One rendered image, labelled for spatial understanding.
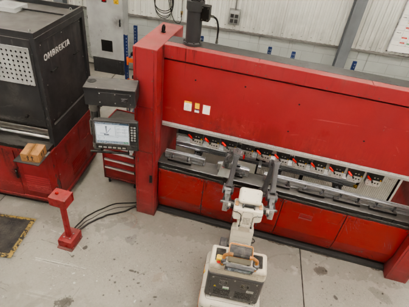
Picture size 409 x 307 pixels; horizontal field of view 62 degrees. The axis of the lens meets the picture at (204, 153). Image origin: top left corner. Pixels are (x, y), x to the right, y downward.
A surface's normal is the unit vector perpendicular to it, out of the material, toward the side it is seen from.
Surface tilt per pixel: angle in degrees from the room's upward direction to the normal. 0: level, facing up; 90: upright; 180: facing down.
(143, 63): 90
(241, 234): 82
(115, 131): 90
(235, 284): 90
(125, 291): 0
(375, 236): 90
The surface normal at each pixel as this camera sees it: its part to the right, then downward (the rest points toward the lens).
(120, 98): 0.00, 0.61
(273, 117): -0.25, 0.57
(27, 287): 0.10, -0.79
